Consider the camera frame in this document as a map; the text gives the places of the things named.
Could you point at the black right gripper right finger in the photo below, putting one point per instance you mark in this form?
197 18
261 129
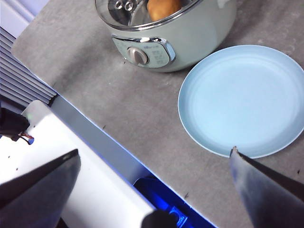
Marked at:
268 194

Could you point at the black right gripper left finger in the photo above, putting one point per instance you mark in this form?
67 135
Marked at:
35 197

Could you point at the brown potato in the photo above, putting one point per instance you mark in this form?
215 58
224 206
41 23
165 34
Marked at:
162 9

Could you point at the blue round plate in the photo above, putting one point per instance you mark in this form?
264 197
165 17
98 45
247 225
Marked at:
237 99

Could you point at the pale green electric steamer pot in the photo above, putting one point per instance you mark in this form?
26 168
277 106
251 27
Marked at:
202 35

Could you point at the blue lit device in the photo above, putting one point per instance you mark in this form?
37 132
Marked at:
164 194

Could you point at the grey ridged panel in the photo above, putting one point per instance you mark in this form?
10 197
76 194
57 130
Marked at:
21 78

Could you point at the black rounded mount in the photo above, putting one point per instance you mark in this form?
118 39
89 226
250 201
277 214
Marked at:
159 221

